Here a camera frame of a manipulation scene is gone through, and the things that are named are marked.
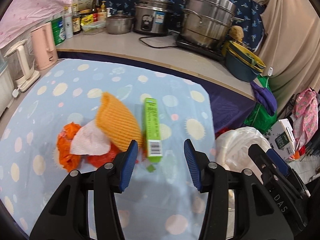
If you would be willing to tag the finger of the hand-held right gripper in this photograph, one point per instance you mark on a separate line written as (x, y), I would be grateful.
(260, 157)
(277, 160)

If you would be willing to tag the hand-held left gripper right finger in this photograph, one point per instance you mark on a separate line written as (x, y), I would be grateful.
(192, 165)

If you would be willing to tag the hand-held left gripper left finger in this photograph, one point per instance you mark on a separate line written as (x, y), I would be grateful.
(128, 165)

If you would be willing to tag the white bin with liner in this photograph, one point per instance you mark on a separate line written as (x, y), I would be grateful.
(237, 145)

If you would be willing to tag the light green cardboard box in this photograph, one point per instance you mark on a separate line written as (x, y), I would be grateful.
(152, 130)

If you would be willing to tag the long orange foam net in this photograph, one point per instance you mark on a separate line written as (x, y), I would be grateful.
(117, 122)

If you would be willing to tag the white paper tissue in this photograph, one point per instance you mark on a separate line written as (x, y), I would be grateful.
(87, 140)

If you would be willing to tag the orange plastic bag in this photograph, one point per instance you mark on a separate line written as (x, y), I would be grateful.
(65, 155)

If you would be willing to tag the white milk box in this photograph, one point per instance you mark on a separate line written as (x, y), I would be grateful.
(282, 140)

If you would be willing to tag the green bag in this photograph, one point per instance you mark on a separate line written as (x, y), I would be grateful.
(257, 117)

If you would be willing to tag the pink floral cloth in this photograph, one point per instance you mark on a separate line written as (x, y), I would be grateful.
(306, 110)

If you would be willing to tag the black metal rack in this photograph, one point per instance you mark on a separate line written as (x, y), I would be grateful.
(291, 103)

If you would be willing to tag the purple cloth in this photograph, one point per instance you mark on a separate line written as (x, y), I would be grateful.
(265, 97)

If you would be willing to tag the dark purple sheet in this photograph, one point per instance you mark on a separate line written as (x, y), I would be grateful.
(225, 97)

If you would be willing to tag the blue planet print tablecloth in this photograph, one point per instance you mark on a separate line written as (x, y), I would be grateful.
(75, 92)

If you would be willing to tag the stack of yellow dishes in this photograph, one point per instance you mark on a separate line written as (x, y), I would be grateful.
(245, 52)

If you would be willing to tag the black induction cooker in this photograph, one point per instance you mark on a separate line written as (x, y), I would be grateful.
(195, 48)

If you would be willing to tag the beige curtain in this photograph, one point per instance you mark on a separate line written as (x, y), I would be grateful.
(287, 42)

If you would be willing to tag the brown loofah sponge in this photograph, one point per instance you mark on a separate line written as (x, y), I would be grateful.
(236, 33)

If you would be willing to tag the white power plug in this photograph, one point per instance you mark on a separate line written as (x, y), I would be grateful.
(15, 93)

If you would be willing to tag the small steel lidded pot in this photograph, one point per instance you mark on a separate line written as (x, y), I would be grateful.
(118, 25)

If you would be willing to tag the clear plastic food container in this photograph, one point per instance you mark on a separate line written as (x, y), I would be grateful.
(93, 28)

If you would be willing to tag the pink electric kettle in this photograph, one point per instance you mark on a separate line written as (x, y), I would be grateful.
(42, 47)

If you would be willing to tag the stacked steel steamer pot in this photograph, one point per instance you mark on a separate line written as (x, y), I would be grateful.
(207, 20)

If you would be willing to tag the white container grey lid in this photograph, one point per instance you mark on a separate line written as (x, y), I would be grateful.
(5, 87)

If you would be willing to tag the dark sauce bottle white label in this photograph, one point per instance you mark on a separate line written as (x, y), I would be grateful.
(76, 25)

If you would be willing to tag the steel rice cooker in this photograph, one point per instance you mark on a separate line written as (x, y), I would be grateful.
(152, 17)

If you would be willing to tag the white glass kettle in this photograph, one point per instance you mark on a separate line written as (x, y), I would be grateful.
(21, 60)

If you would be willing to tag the green can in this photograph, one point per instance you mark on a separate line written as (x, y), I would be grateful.
(58, 31)

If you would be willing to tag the yellow condiment bottle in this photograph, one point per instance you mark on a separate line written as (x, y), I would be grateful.
(102, 12)

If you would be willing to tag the dark glass bottle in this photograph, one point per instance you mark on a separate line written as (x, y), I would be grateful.
(94, 8)

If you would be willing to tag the white cardboard box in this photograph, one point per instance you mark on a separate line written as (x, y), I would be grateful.
(83, 2)

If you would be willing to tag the pink dotted curtain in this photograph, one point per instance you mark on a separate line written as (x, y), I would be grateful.
(30, 10)

